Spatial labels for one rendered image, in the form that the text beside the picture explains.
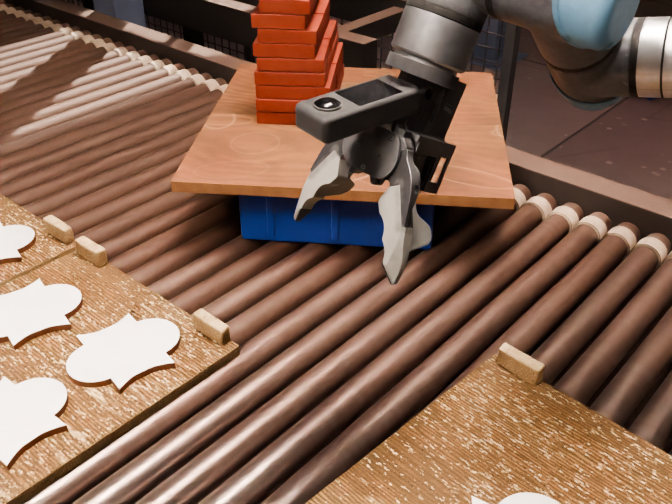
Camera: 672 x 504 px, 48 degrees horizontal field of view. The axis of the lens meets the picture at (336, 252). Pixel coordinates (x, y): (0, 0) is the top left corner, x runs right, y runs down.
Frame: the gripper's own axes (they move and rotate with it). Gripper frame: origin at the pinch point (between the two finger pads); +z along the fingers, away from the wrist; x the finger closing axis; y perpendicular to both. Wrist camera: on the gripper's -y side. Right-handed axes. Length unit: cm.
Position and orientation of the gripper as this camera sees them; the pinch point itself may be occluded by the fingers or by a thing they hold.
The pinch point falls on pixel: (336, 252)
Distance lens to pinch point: 75.6
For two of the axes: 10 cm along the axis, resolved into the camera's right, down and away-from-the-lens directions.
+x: -6.5, -4.3, 6.3
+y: 6.8, 0.5, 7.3
